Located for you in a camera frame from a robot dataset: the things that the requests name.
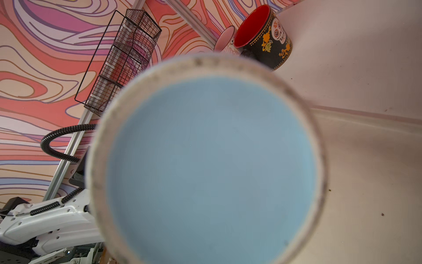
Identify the light blue mug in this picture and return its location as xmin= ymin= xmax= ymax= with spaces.
xmin=85 ymin=53 xmax=328 ymax=264

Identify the pink mug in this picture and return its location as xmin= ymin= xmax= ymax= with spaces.
xmin=213 ymin=25 xmax=241 ymax=56

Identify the black skull mug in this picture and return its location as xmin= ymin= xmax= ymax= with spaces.
xmin=234 ymin=4 xmax=292 ymax=70

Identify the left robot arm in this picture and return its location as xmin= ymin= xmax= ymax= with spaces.
xmin=1 ymin=182 xmax=104 ymax=264

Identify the beige plastic tray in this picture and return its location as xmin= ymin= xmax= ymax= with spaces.
xmin=295 ymin=110 xmax=422 ymax=264

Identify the black wire basket left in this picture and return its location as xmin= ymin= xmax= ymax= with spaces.
xmin=74 ymin=9 xmax=162 ymax=116

